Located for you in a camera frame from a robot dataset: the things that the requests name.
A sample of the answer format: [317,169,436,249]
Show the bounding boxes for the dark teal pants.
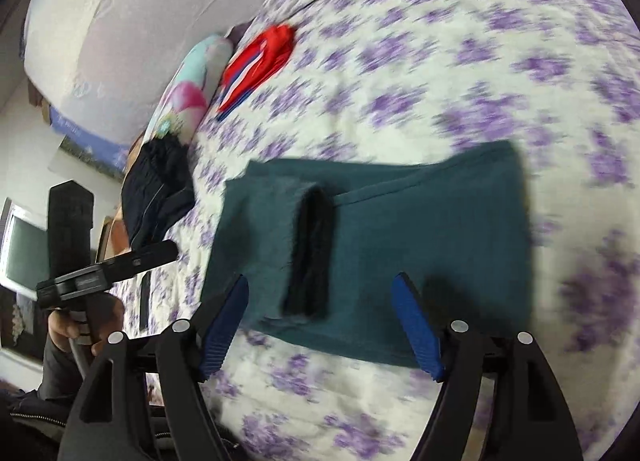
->
[201,141,533,367]

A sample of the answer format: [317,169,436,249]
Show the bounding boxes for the person's left hand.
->
[48,293,125,357]

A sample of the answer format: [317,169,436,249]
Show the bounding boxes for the grey crt monitor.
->
[0,198,49,301]

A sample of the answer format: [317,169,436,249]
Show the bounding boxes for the dark navy garment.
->
[122,134,195,250]

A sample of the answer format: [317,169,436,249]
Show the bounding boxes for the blue landscape poster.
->
[49,106,129,181]

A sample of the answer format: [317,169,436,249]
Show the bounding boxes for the pastel floral pillow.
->
[142,35,233,144]

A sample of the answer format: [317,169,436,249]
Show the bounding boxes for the grey upholstered headboard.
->
[24,0,264,146]

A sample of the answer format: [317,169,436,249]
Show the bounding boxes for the red striped folded garment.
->
[216,24,296,122]

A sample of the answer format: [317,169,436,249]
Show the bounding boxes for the purple floral bedspread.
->
[116,0,639,460]

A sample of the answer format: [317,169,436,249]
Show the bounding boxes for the black strap on bed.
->
[138,269,152,333]

